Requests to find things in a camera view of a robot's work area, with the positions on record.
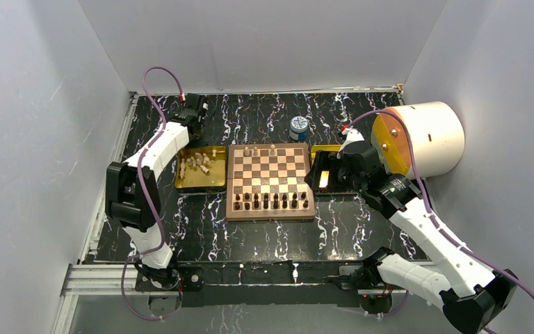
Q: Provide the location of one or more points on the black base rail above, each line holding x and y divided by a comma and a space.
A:
271, 281

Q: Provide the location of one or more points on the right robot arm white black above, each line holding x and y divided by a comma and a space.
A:
469, 293

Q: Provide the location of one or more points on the blue white small jar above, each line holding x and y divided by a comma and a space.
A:
298, 127

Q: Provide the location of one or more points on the gold tin tray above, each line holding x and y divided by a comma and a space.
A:
190, 180
328, 148

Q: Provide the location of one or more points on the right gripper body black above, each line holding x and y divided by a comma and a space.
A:
338, 179

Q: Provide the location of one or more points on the wooden chess board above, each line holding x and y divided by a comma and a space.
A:
283, 173

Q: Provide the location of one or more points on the right gold tin tray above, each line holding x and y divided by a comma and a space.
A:
328, 148

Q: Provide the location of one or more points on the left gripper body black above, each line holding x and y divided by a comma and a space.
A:
204, 122

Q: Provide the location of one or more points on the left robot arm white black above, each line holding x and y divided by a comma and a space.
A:
132, 195

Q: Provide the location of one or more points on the white cylinder orange lid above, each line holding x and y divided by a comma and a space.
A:
431, 131

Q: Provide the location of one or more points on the left gold tin tray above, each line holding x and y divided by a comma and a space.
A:
190, 180

